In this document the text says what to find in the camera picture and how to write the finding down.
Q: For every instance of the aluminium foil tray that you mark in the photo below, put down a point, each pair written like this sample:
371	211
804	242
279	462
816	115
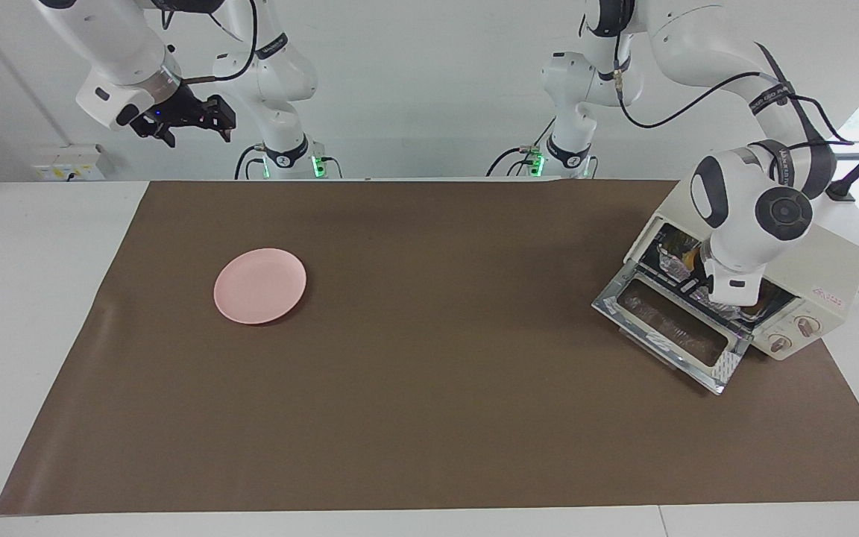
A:
672	261

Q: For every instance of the glass oven door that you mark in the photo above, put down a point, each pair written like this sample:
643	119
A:
668	321

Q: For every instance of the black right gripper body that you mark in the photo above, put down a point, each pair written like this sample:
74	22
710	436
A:
172	112

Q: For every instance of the white wall socket box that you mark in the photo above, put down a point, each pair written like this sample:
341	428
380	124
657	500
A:
68	162

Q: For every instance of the sliced bread loaf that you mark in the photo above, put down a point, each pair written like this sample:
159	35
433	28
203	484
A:
690	259

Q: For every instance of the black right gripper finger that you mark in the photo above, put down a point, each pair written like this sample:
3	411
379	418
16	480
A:
224	115
164	136

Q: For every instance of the cream oven knob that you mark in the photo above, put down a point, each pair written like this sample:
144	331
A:
780	343
806	326

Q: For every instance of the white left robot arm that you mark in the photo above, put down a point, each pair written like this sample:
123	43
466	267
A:
743	224

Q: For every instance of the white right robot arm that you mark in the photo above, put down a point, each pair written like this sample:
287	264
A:
116	52

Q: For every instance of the brown table mat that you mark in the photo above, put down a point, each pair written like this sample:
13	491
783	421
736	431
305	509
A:
400	418

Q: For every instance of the cream white toaster oven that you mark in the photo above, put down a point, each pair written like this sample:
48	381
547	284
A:
832	261

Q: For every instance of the pink round plate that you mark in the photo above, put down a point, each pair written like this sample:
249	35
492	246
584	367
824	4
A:
259	287

